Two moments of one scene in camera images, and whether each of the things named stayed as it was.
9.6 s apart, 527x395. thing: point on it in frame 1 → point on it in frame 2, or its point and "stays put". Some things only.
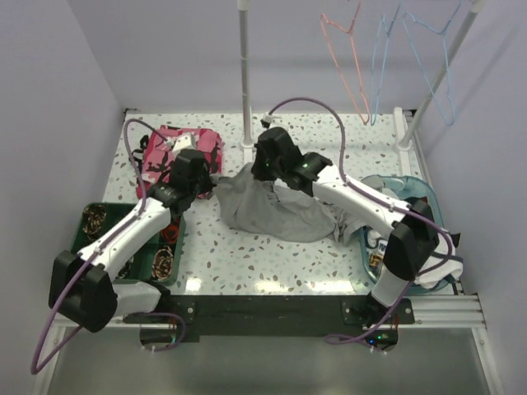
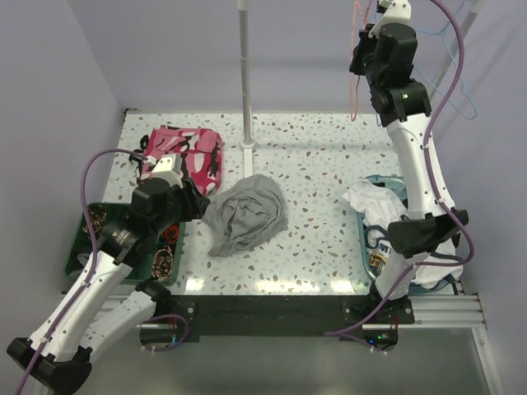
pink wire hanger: x=350 y=32 → x=365 y=20
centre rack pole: x=244 y=8 stays put
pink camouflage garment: x=159 y=155 stays put
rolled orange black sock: x=170 y=234 stays put
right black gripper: x=258 y=171 → x=366 y=40
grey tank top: x=268 y=206 → x=245 y=216
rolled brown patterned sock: x=93 y=219 stays put
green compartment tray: x=156 y=256 stays put
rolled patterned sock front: x=162 y=263 stays put
